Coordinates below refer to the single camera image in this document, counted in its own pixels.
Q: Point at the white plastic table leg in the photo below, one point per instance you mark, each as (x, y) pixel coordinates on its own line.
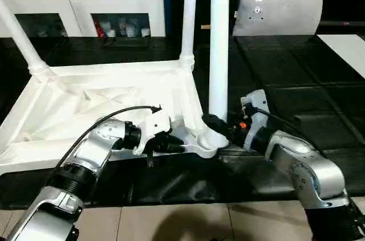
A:
(219, 41)
(23, 41)
(188, 13)

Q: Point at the white plastic table top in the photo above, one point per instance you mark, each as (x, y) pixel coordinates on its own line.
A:
(74, 104)

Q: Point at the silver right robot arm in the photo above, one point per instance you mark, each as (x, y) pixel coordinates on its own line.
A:
(302, 167)

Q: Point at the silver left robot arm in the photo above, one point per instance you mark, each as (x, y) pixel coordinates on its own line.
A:
(74, 172)

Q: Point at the black work mat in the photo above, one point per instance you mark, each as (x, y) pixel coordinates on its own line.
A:
(308, 70)

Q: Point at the small tan label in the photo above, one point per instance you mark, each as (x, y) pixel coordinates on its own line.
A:
(205, 26)

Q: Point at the grey cushion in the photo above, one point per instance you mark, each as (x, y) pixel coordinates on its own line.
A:
(279, 13)

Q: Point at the white flat sheet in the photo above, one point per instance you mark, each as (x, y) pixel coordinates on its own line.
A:
(345, 53)

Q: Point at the white cabinet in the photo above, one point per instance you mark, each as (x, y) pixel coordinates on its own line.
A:
(57, 1)

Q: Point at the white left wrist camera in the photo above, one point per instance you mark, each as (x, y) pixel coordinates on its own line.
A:
(153, 127)

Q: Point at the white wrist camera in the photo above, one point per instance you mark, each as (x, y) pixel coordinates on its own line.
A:
(254, 103)
(153, 127)

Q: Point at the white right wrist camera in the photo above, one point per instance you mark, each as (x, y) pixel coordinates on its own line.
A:
(254, 103)

